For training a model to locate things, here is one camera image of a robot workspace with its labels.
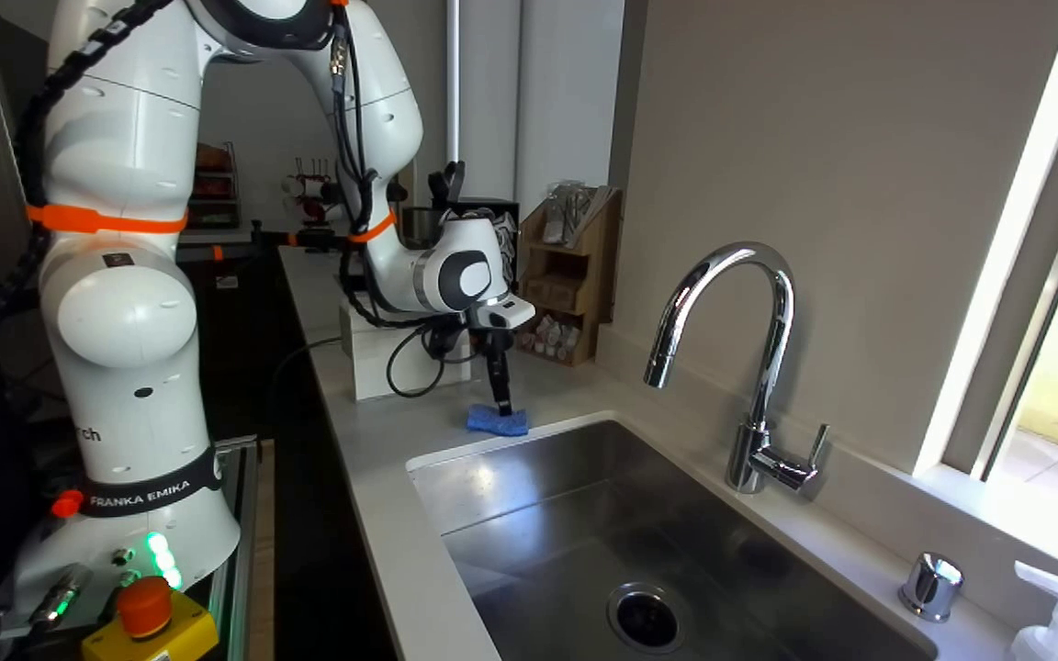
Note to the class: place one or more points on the stainless steel sink basin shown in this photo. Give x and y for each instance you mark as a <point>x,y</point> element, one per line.
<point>577,514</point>

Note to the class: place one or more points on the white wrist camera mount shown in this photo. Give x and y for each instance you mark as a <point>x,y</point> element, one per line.
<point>511,313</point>

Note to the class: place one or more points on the blue sponge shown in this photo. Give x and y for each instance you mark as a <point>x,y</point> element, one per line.
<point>488,422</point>

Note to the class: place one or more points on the dark background shelf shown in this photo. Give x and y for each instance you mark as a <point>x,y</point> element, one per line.
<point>213,183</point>

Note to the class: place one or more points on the white vertical pipe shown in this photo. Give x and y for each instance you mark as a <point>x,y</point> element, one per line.
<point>452,76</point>

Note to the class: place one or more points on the clear plastic bag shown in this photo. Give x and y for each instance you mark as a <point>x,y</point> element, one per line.
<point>566,208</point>

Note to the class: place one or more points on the wooden countertop organizer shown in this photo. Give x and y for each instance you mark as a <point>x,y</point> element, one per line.
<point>570,295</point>

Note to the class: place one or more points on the chrome gooseneck faucet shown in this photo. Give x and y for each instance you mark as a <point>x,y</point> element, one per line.
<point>779,352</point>

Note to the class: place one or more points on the white window frame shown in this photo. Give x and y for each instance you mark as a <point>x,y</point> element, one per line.
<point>1008,234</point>

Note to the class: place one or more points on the red emergency stop yellow box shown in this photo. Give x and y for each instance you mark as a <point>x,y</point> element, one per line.
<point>150,617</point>

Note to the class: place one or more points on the round sink drain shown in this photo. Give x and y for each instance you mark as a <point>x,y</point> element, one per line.
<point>646,613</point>

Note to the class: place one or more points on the wooden plank edge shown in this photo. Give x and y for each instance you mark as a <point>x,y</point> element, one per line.
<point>262,552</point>

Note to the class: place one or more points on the chrome countertop button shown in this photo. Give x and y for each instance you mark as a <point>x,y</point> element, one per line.
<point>932,590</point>

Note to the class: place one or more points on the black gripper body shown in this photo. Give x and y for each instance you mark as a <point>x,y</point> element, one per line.
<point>495,347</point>

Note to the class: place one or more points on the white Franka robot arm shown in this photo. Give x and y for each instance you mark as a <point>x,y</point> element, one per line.
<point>125,245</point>

